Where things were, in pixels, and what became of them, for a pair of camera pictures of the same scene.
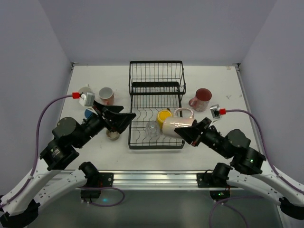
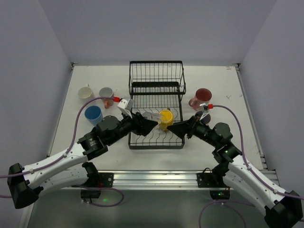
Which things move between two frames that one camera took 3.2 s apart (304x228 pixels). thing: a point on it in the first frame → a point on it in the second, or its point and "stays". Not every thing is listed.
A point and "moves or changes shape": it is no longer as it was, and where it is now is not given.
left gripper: (106, 117) → (137, 122)
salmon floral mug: (106, 96) stays
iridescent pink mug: (170, 124) moves or changes shape
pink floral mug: (201, 101) stays
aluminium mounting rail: (153, 179) stays
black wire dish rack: (154, 86) stays
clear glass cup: (152, 129) moves or changes shape
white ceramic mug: (86, 89) moves or changes shape
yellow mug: (161, 115) stays
